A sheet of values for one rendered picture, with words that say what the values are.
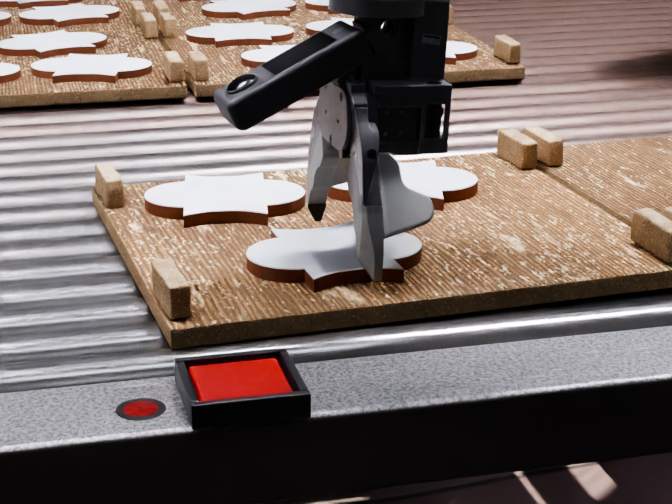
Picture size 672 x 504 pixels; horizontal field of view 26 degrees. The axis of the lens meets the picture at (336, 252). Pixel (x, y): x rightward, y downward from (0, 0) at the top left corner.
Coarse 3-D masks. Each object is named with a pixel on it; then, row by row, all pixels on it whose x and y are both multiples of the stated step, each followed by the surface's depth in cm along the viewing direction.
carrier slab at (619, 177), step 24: (576, 144) 145; (600, 144) 145; (624, 144) 145; (648, 144) 145; (552, 168) 137; (576, 168) 137; (600, 168) 137; (624, 168) 137; (648, 168) 137; (576, 192) 132; (600, 192) 130; (624, 192) 130; (648, 192) 130; (624, 216) 124
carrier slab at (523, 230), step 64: (128, 192) 130; (512, 192) 130; (128, 256) 115; (192, 256) 114; (448, 256) 114; (512, 256) 114; (576, 256) 114; (640, 256) 114; (192, 320) 102; (256, 320) 102; (320, 320) 103; (384, 320) 105
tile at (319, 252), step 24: (264, 240) 114; (288, 240) 114; (312, 240) 114; (336, 240) 114; (384, 240) 114; (408, 240) 114; (264, 264) 109; (288, 264) 109; (312, 264) 109; (336, 264) 109; (360, 264) 109; (384, 264) 109; (408, 264) 111; (312, 288) 107
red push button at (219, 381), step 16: (192, 368) 96; (208, 368) 96; (224, 368) 96; (240, 368) 96; (256, 368) 96; (272, 368) 96; (208, 384) 93; (224, 384) 93; (240, 384) 93; (256, 384) 93; (272, 384) 93; (288, 384) 93; (208, 400) 91
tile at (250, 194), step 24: (168, 192) 126; (192, 192) 126; (216, 192) 126; (240, 192) 126; (264, 192) 126; (288, 192) 126; (168, 216) 123; (192, 216) 121; (216, 216) 121; (240, 216) 122; (264, 216) 121
